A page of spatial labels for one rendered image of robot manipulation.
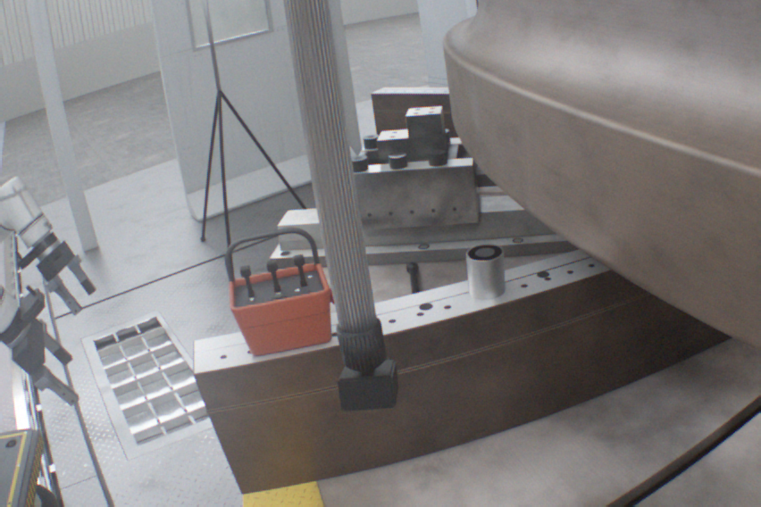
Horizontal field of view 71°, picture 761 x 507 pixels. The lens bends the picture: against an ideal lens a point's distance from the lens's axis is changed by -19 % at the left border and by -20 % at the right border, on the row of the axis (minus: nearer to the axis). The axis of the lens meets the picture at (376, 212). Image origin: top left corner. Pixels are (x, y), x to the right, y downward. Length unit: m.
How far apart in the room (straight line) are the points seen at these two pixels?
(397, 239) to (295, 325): 1.23
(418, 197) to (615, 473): 1.29
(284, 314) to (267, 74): 3.22
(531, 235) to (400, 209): 0.50
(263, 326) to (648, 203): 0.75
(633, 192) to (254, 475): 1.02
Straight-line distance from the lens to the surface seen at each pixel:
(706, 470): 1.51
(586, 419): 1.62
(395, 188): 2.29
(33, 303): 1.15
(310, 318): 1.27
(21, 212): 1.53
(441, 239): 2.44
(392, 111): 3.54
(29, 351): 1.16
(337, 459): 1.49
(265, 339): 1.29
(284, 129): 4.47
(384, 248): 2.45
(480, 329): 1.38
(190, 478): 2.11
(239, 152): 4.36
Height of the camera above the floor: 1.39
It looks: 22 degrees down
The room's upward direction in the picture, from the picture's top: 8 degrees counter-clockwise
